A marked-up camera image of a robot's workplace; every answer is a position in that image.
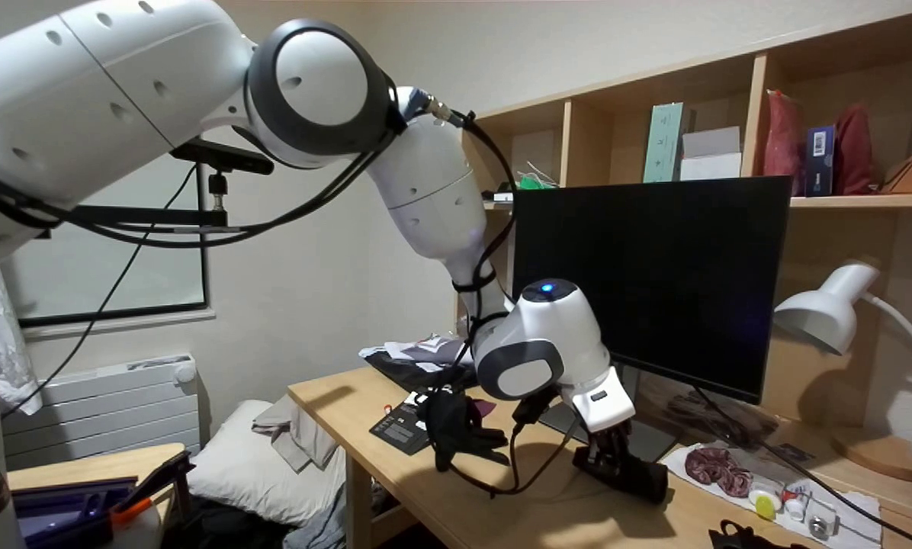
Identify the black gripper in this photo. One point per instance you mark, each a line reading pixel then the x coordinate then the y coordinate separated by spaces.
pixel 611 463

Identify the black glove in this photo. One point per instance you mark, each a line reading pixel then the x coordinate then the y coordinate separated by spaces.
pixel 729 536
pixel 454 424

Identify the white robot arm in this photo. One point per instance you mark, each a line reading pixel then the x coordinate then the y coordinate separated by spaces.
pixel 102 90

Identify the wooden desk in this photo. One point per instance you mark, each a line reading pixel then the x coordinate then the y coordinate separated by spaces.
pixel 563 510

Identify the black card on desk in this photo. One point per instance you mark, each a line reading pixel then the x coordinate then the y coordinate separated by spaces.
pixel 400 429

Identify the folded patterned cloth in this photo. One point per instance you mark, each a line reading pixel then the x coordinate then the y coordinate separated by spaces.
pixel 420 363

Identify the black computer monitor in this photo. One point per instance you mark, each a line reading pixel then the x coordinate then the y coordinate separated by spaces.
pixel 682 276

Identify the white pillow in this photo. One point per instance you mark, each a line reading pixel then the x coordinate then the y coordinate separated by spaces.
pixel 269 458

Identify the wooden bookshelf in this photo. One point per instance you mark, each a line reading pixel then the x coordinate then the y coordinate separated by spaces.
pixel 836 106

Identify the white radiator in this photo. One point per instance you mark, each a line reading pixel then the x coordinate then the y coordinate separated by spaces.
pixel 112 410

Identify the purple tool tray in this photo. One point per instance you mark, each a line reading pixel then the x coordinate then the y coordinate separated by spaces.
pixel 99 513

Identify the black camera boom stand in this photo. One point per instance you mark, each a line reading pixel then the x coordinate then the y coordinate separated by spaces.
pixel 178 194

